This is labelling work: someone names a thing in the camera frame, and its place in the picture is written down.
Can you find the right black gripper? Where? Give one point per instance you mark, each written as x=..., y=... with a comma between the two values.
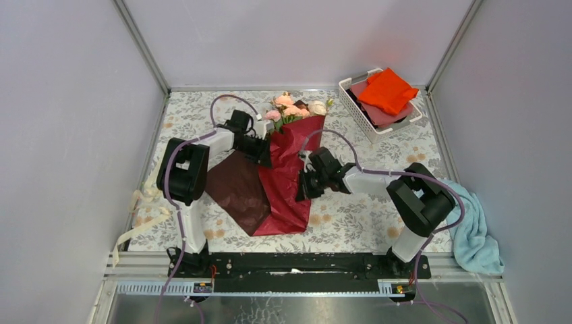
x=305, y=192

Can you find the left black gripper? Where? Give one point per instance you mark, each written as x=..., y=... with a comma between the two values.
x=262, y=155

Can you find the dark red wrapping paper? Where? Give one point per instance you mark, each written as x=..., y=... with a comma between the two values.
x=261, y=200

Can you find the pink fake flower stem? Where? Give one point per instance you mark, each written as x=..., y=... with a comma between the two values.
x=284, y=110

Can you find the white plastic basket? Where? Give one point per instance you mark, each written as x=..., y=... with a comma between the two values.
x=374, y=134

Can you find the white fake rose stem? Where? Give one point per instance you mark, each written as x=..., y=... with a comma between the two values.
x=321, y=108

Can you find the cream ribbon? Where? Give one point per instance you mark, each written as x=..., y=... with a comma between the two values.
x=153, y=225

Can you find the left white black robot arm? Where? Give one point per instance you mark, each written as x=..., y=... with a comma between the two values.
x=183, y=172

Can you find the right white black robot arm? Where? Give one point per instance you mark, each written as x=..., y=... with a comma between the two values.
x=420, y=199

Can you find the pink cloth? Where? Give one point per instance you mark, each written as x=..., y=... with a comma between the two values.
x=377, y=117

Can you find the orange cloth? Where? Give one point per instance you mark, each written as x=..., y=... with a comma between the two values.
x=388, y=92

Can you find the light blue towel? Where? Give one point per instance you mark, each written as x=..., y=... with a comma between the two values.
x=474, y=249

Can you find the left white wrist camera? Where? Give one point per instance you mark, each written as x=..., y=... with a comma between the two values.
x=262, y=126

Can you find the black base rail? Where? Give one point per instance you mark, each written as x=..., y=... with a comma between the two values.
x=283, y=272

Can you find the aluminium frame rail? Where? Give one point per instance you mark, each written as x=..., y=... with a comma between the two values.
x=150, y=270

